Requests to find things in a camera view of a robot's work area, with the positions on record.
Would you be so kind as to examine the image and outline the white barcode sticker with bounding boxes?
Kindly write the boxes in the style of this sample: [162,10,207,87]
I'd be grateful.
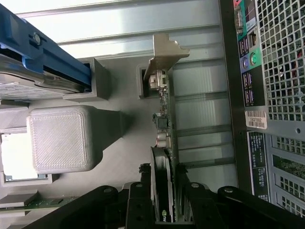
[244,110,268,131]

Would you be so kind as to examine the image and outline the grey printed parts rack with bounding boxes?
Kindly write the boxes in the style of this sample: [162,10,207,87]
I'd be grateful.
[0,57,173,229]

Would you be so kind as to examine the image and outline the green RAM stick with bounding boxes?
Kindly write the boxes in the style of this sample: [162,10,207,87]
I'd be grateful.
[0,197,77,212]

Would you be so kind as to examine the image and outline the CPU with silver lid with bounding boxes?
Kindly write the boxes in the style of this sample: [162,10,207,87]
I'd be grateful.
[0,133,41,182]

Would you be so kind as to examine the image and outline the hard disk in blue carrier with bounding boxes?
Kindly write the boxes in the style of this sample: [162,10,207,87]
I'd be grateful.
[0,0,93,101]

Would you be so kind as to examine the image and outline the black and silver PC case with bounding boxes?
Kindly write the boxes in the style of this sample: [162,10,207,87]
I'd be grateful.
[219,0,305,217]

